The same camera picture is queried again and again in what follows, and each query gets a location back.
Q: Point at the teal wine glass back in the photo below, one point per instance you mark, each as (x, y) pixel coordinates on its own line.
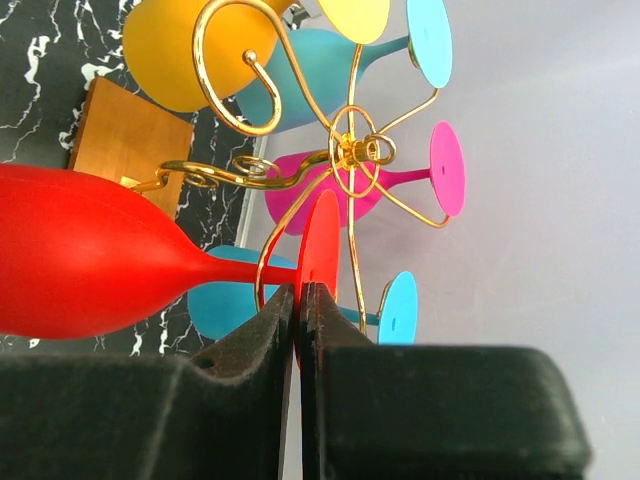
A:
(325, 58)

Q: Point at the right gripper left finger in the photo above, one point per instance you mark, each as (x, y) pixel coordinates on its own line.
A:
(220, 414)

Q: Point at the gold wire glass rack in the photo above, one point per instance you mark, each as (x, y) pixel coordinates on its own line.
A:
(194, 54)

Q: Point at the magenta wine glass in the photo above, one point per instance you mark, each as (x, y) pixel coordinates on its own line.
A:
(446, 172)

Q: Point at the yellow wine glass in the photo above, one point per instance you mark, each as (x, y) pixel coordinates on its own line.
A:
(361, 21)

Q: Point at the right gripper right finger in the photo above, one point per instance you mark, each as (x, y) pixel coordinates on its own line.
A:
(429, 412)

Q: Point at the red wine glass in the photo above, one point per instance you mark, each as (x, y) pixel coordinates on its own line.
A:
(83, 256)

